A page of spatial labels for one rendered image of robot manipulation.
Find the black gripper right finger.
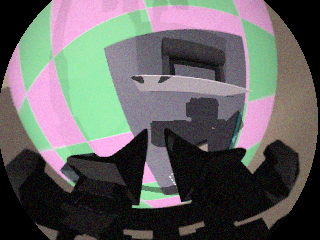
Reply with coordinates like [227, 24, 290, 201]
[164, 128, 247, 203]

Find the white square tile with dark blue centre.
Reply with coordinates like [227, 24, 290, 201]
[197, 143, 208, 152]

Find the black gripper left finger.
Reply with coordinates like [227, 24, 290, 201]
[67, 129, 148, 205]

